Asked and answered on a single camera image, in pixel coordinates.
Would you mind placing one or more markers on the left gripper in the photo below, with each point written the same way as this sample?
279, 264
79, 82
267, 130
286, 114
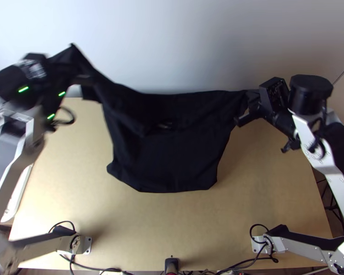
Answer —
34, 66

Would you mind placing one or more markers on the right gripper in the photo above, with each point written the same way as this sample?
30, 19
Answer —
255, 111

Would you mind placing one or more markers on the black t-shirt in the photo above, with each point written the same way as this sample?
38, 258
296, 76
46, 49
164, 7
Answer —
166, 143

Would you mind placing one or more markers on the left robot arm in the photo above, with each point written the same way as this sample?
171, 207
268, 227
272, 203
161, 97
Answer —
5, 160

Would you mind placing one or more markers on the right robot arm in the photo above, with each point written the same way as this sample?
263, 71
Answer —
329, 172

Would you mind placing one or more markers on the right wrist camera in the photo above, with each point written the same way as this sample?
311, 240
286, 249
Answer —
273, 94

